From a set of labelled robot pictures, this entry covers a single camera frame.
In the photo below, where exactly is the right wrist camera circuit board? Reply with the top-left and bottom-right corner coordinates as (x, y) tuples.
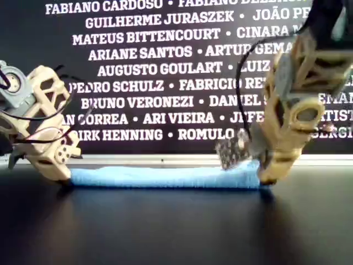
(216, 135), (249, 171)

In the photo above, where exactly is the right gripper beige lattice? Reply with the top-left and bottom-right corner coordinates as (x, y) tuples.
(258, 38), (326, 185)

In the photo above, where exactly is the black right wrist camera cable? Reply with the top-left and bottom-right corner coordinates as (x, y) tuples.
(236, 26), (307, 150)

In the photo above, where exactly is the black banner with white names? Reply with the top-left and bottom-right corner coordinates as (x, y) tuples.
(0, 0), (353, 155)

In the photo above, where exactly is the aluminium table edge frame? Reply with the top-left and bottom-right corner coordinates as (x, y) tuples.
(0, 153), (353, 168)

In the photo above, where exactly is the left gripper beige lattice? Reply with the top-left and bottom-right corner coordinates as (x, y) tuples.
(5, 65), (81, 185)

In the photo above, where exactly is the gray left wrist camera mount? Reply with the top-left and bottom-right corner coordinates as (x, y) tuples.
(8, 153), (23, 169)

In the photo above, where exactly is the light blue microfiber cloth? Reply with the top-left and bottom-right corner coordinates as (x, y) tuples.
(70, 159), (263, 190)

